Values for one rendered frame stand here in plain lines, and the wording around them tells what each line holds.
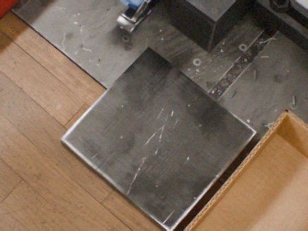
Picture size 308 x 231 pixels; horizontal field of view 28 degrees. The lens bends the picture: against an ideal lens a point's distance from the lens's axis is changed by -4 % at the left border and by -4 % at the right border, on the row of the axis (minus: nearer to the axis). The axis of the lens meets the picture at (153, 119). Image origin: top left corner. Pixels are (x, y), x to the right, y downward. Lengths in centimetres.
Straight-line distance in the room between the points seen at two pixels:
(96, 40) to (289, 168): 29
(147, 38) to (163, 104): 10
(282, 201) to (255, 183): 4
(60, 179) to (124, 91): 13
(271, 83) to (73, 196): 28
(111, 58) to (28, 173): 18
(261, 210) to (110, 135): 20
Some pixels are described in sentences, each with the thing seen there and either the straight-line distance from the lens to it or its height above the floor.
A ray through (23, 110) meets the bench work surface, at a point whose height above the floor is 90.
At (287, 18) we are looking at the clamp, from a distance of 77.
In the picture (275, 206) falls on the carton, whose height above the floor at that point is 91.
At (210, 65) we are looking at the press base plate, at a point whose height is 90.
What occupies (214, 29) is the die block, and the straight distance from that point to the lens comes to 76.
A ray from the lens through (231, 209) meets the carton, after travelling 75.
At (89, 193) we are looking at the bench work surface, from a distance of 75.
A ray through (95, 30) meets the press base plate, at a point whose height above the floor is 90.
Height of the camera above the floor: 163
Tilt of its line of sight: 69 degrees down
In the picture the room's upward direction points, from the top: 3 degrees clockwise
